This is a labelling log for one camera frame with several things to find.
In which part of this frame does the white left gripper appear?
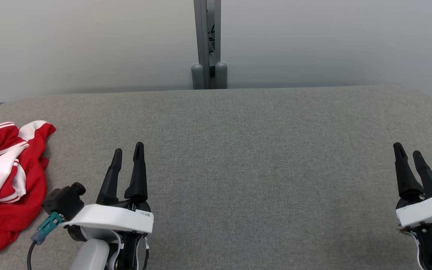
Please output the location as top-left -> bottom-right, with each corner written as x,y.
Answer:
63,142 -> 154,240

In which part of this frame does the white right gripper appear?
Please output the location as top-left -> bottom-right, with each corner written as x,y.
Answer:
393,142 -> 432,228

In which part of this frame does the red garment with white panel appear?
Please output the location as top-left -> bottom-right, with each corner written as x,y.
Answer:
0,120 -> 56,255

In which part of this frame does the teal-plug black camera cable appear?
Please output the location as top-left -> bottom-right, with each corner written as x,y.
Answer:
27,212 -> 63,270

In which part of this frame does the grey cylindrical post foot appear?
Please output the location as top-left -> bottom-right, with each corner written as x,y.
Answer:
191,64 -> 205,90
215,61 -> 228,89

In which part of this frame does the grey metal partition post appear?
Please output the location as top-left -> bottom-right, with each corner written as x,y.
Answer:
193,0 -> 222,90

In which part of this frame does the black cable inside post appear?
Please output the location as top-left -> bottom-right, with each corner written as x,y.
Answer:
208,21 -> 216,53

